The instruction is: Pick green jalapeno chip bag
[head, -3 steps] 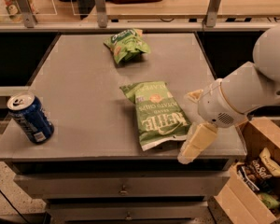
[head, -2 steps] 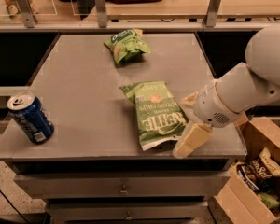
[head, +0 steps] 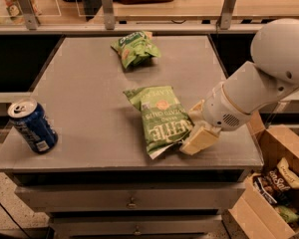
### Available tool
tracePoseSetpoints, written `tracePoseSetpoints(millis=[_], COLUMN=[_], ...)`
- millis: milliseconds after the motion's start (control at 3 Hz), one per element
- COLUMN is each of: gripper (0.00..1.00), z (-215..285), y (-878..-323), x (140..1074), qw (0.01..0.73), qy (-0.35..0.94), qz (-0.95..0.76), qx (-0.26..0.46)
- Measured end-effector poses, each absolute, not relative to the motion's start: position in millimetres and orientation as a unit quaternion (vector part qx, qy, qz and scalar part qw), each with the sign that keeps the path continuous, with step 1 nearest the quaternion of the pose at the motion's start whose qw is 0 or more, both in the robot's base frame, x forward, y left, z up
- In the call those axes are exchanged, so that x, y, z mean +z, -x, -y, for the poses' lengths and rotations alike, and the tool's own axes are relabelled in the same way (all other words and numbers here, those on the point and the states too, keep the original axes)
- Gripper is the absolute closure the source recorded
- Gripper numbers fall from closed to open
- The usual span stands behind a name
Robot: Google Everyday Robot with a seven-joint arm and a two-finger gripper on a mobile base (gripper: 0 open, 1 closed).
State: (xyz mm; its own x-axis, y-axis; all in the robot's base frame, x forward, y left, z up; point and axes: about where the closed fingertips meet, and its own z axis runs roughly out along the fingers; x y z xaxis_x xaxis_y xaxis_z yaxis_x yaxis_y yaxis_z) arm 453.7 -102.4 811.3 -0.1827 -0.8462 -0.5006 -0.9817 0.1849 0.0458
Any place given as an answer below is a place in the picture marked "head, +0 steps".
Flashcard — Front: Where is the right metal bracket post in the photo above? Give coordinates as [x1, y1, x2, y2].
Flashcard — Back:
[217, 0, 236, 30]

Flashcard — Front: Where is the grey drawer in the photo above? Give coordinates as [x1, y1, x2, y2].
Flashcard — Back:
[49, 215, 222, 237]
[15, 183, 245, 213]

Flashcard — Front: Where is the blue soda can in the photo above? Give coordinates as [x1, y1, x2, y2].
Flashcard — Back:
[8, 98, 58, 154]

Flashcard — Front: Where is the upper grey drawer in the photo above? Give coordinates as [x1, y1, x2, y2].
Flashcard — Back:
[15, 183, 245, 213]

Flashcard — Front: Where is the black floor cable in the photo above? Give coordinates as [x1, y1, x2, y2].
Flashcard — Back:
[0, 186, 34, 239]

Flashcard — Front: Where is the middle metal bracket post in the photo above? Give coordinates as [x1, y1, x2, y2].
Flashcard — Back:
[101, 0, 116, 30]

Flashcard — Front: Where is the dark sea salt snack bag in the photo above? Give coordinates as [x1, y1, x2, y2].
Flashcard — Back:
[252, 168, 291, 206]

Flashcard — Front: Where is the metal bracket post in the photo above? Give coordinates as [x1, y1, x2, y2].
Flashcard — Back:
[18, 0, 39, 30]
[101, 0, 116, 30]
[217, 0, 236, 30]

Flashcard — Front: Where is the green Kettle jalapeno chip bag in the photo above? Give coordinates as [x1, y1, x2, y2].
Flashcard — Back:
[124, 86, 193, 159]

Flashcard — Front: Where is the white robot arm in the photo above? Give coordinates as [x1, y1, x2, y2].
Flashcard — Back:
[180, 19, 299, 155]

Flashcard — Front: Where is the lower grey drawer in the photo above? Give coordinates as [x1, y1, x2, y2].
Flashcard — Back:
[49, 215, 222, 237]

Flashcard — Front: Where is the small green snack bag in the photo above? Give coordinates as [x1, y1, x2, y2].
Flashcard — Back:
[111, 31, 160, 69]

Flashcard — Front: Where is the left metal bracket post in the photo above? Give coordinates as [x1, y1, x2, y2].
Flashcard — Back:
[18, 0, 39, 30]

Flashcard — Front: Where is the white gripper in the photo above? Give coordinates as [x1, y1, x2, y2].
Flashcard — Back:
[180, 82, 251, 155]

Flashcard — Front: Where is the yellow snack bag in box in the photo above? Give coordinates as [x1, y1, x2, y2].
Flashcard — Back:
[277, 157, 299, 189]

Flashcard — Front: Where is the green snack bag in box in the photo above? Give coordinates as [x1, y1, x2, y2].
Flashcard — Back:
[275, 205, 299, 223]

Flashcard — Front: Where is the cardboard box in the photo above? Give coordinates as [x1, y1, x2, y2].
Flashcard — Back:
[229, 114, 299, 239]

